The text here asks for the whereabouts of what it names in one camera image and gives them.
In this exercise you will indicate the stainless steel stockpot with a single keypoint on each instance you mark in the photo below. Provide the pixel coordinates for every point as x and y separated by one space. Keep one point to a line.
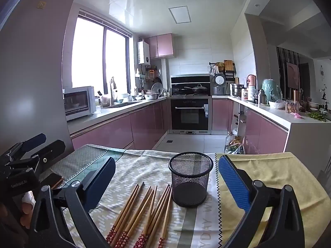
236 90

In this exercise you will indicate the steel vacuum flask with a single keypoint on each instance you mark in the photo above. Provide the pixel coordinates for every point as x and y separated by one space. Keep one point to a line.
262 97

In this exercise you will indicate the yellow tablecloth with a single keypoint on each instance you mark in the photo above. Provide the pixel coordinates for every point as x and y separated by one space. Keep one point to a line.
271 168

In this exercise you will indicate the person's left hand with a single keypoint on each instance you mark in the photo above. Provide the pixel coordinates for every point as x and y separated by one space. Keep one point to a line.
27 208

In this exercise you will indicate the stainless steel bowl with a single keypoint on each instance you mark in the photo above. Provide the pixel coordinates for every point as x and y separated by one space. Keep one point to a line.
151 97

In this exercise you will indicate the wall clock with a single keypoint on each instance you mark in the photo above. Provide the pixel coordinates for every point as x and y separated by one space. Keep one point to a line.
322 70

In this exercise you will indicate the steel kitchen faucet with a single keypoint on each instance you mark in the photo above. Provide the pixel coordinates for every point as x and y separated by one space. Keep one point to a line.
112 93

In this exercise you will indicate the round pan lid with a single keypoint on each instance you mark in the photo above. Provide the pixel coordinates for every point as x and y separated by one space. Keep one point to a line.
156 87

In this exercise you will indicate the square ceiling light panel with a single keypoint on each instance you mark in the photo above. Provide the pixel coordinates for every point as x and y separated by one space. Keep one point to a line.
180 14

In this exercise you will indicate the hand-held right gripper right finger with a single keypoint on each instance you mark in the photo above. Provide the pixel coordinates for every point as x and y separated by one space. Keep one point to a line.
232 183

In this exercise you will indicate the black mesh pen holder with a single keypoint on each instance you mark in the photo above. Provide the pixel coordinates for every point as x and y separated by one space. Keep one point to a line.
191 186

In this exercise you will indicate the kitchen sink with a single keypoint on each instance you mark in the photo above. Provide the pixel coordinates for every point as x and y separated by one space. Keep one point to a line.
121 105

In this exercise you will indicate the wooden cutting board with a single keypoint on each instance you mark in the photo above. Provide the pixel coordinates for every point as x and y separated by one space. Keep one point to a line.
228 66

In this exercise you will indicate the black wok with glass lid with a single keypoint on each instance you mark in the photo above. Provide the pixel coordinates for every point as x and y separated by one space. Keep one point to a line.
199 90

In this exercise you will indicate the pink kitchen base cabinets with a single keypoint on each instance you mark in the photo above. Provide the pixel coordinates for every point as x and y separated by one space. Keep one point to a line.
263 134
116 131

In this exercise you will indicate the dark smartphone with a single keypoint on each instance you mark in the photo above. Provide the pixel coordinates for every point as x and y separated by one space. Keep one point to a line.
53 179

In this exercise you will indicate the kitchen window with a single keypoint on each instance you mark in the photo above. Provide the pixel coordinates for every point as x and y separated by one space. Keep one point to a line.
88 51

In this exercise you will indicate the black range hood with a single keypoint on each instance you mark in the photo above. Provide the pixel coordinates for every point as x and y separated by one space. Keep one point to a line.
190 78

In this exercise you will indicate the grey refrigerator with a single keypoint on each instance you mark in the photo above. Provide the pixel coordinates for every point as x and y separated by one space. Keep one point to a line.
33 69

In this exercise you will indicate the plastic bag of greens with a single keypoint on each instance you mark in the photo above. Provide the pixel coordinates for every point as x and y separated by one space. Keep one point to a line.
234 149

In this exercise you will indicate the white covered bowl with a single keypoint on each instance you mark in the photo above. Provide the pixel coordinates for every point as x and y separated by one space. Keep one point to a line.
276 105

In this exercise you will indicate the white microwave oven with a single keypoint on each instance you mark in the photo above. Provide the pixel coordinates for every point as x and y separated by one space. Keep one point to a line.
77 102

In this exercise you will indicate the pink wall cabinet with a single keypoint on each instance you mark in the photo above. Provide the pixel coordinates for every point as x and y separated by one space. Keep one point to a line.
161 45

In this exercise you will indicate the black frying pan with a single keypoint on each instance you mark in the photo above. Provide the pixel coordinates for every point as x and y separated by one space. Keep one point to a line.
178 91

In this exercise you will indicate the patterned beige green tablecloth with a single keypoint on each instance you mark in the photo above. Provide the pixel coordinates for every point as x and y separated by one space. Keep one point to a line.
144 165

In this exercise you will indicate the bundle of wooden chopsticks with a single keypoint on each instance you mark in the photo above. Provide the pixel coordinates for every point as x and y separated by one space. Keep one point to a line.
157 211

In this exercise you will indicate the black built-in oven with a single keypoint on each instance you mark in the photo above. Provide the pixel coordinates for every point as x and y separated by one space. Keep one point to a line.
190 116

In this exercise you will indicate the white rice cooker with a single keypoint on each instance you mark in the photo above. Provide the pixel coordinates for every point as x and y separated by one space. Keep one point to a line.
220 81

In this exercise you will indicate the green vegetables bunch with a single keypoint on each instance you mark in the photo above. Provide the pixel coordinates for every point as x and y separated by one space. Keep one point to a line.
316 115

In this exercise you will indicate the pink thermos kettle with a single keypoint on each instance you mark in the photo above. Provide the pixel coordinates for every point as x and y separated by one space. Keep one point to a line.
251 81

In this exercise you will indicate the white water heater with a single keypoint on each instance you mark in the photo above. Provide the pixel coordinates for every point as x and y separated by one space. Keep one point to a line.
143 53

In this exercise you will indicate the copper-coloured canister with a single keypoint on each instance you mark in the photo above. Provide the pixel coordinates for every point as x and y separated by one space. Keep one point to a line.
296 94

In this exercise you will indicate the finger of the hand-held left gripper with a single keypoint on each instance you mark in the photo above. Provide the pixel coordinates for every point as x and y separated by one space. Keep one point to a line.
35 139
53 147

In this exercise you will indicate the wall-mounted utensil rack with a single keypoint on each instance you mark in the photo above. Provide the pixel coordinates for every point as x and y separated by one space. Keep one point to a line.
217 68

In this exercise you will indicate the clear food container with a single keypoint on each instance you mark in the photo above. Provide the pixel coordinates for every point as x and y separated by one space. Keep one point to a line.
292 107

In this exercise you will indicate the framed pink painting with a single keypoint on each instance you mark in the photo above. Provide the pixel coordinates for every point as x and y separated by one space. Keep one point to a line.
292 75

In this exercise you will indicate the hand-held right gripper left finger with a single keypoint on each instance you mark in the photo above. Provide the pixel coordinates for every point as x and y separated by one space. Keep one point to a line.
100 180

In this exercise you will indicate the pink plastic wrapper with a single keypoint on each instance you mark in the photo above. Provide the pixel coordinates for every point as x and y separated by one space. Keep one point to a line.
296 115

